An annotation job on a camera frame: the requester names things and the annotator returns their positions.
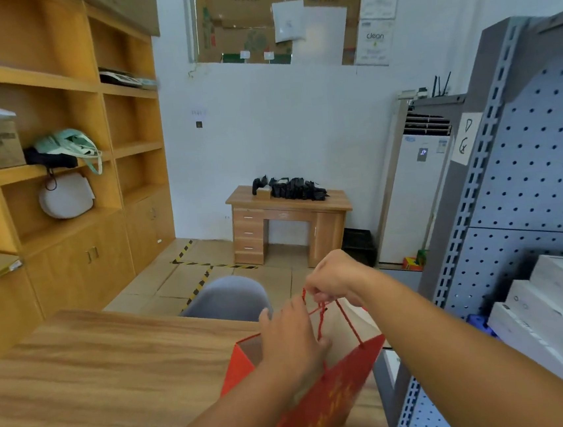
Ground person's left hand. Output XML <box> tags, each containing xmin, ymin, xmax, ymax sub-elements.
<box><xmin>255</xmin><ymin>293</ymin><xmax>337</xmax><ymax>403</ymax></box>

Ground person's right hand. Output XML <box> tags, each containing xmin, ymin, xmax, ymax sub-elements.
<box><xmin>300</xmin><ymin>246</ymin><xmax>379</xmax><ymax>315</ymax></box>

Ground red paper gift bag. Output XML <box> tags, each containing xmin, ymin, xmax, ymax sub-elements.
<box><xmin>211</xmin><ymin>281</ymin><xmax>395</xmax><ymax>427</ymax></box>

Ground person's left forearm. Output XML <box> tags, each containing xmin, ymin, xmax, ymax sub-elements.
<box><xmin>138</xmin><ymin>361</ymin><xmax>328</xmax><ymax>427</ymax></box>

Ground person's right forearm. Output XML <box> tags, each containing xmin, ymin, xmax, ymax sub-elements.
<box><xmin>359</xmin><ymin>248</ymin><xmax>563</xmax><ymax>427</ymax></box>

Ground grey chair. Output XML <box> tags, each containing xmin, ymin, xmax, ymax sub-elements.
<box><xmin>177</xmin><ymin>272</ymin><xmax>274</xmax><ymax>329</ymax></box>

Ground black plastic crate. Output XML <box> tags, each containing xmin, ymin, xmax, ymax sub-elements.
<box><xmin>339</xmin><ymin>225</ymin><xmax>378</xmax><ymax>269</ymax></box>

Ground small wooden desk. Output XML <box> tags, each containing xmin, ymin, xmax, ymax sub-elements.
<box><xmin>224</xmin><ymin>175</ymin><xmax>358</xmax><ymax>276</ymax></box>

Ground colourful toy blocks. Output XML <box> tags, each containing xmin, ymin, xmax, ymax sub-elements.
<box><xmin>401</xmin><ymin>249</ymin><xmax>430</xmax><ymax>274</ymax></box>

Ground pile of black gear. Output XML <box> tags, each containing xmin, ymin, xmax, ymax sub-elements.
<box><xmin>251</xmin><ymin>169</ymin><xmax>330</xmax><ymax>208</ymax></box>

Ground white standing air conditioner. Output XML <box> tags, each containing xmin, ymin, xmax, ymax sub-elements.
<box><xmin>362</xmin><ymin>92</ymin><xmax>482</xmax><ymax>268</ymax></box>

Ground blue plastic item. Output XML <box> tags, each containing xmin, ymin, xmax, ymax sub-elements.
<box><xmin>466</xmin><ymin>312</ymin><xmax>497</xmax><ymax>341</ymax></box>

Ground white paper label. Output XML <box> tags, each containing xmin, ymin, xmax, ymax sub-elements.
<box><xmin>447</xmin><ymin>111</ymin><xmax>489</xmax><ymax>168</ymax></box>

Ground grey pegboard rack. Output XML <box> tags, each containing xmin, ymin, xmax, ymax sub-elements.
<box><xmin>341</xmin><ymin>7</ymin><xmax>563</xmax><ymax>427</ymax></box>

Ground white round pouch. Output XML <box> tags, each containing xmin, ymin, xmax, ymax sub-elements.
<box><xmin>36</xmin><ymin>170</ymin><xmax>98</xmax><ymax>222</ymax></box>

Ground black antenna router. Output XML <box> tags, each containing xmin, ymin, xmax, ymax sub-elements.
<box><xmin>428</xmin><ymin>72</ymin><xmax>455</xmax><ymax>99</ymax></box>

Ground white paper sheet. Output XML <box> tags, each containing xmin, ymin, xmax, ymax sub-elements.
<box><xmin>288</xmin><ymin>2</ymin><xmax>353</xmax><ymax>70</ymax></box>

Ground green tote bag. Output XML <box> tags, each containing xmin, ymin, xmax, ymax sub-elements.
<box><xmin>32</xmin><ymin>125</ymin><xmax>105</xmax><ymax>181</ymax></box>

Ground black bag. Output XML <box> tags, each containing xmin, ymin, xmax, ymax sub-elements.
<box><xmin>23</xmin><ymin>142</ymin><xmax>81</xmax><ymax>193</ymax></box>

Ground wooden shelf cabinet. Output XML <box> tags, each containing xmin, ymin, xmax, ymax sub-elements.
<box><xmin>0</xmin><ymin>0</ymin><xmax>188</xmax><ymax>370</ymax></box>

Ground white plastic bag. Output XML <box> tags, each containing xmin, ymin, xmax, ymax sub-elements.
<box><xmin>270</xmin><ymin>0</ymin><xmax>308</xmax><ymax>44</ymax></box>

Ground flat black white device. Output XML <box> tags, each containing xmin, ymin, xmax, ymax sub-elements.
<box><xmin>98</xmin><ymin>63</ymin><xmax>158</xmax><ymax>95</ymax></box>

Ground stack of cardboard boxes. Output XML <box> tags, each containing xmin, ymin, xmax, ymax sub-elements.
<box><xmin>193</xmin><ymin>0</ymin><xmax>373</xmax><ymax>80</ymax></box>

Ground brown cardboard box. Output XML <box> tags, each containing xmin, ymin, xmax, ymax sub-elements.
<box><xmin>0</xmin><ymin>115</ymin><xmax>27</xmax><ymax>170</ymax></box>

